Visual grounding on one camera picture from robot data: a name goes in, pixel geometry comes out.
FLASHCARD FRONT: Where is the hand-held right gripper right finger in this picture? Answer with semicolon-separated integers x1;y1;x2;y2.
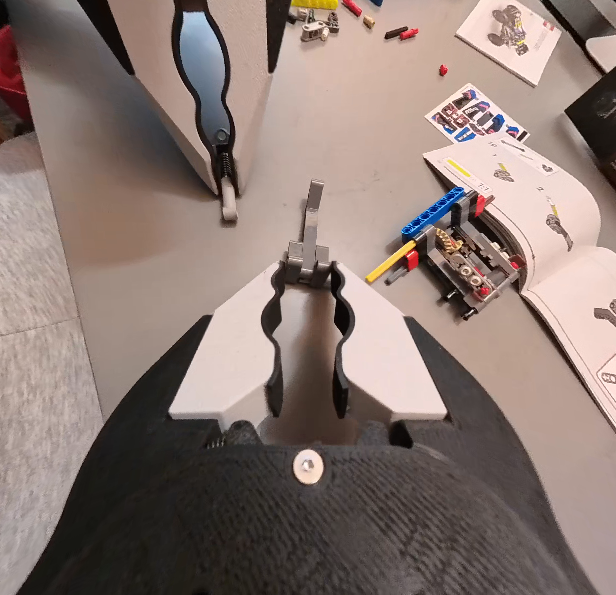
331;261;448;442

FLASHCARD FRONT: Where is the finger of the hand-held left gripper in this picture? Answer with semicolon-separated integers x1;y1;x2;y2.
202;0;276;195
98;0;219;197

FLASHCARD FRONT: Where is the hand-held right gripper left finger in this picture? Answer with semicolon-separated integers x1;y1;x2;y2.
168;261;286;437

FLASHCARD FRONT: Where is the dark grey lego arm assembly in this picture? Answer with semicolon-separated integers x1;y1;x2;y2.
286;178;333;284

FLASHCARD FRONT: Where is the grey lego shock absorber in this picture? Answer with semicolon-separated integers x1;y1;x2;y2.
212;129;240;222

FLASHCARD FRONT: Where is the lego chassis with blue beam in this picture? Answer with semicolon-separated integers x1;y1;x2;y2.
366;186;526;322

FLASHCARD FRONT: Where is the lego sticker sheet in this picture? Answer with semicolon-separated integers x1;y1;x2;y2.
424;83;531;146

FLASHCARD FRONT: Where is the open lego instruction booklet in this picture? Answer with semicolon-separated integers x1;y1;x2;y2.
423;138;616;434

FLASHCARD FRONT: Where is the red storage bin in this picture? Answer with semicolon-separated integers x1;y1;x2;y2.
0;25;34;129

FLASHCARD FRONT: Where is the small closed instruction booklet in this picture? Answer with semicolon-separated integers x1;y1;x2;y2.
455;0;563;88

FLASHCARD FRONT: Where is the black cardboard box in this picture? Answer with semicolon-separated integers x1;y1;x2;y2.
564;78;616;189

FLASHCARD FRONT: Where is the pale rounded base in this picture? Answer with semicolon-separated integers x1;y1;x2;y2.
585;36;616;74

